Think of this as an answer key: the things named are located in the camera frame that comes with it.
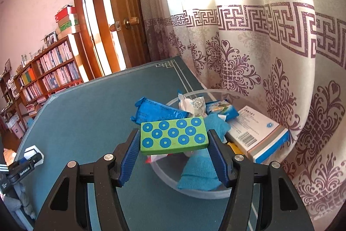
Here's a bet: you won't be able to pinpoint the small wooden shelf unit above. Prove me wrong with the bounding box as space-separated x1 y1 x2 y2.
0 69 27 137

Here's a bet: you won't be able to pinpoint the grey fuzzy cloth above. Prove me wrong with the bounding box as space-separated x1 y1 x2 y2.
5 184 36 221

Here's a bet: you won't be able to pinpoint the wooden bookshelf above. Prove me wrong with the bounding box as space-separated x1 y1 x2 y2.
13 36 85 116

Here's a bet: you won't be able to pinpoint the stack of cardboard boxes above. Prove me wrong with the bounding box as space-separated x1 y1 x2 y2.
55 5 81 40

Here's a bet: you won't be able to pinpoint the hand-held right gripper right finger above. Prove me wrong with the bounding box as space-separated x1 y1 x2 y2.
207 129 316 231

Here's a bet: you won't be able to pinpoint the clear plastic bowl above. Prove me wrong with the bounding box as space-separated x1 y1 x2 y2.
149 89 271 199

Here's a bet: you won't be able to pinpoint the patterned white curtain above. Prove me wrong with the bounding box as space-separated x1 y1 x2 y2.
134 0 346 223

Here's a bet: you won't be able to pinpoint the white printed foil pouch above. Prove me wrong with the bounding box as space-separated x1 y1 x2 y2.
177 90 207 117

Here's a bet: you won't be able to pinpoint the blue snack wrapper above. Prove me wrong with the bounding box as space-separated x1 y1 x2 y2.
130 96 191 125

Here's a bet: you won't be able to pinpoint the wooden door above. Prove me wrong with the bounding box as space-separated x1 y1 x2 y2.
103 0 148 78

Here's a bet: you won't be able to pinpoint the white square box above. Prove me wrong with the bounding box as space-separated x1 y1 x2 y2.
24 145 44 166

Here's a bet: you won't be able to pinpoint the blue cracker packet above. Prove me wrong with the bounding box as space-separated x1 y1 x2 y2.
205 100 240 121

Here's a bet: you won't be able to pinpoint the blue woven cloth pouch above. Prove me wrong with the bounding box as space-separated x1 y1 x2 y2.
177 113 231 192

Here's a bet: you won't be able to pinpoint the brass door knob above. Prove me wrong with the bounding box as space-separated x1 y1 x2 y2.
122 16 140 30

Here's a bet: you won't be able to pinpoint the white medicine box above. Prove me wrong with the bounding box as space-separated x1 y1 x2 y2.
226 106 290 164

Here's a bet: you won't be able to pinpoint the pink storage bin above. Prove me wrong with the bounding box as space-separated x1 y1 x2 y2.
8 117 26 139

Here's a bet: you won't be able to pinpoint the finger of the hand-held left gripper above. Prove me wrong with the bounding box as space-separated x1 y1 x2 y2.
25 153 44 167

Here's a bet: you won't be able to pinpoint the rows of shelved books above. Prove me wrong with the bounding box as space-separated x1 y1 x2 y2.
19 42 82 110

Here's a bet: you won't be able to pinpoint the green block with blue dots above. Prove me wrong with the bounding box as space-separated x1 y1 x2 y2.
140 116 210 156

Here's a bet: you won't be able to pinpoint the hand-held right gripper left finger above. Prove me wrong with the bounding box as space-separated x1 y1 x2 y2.
34 128 140 231

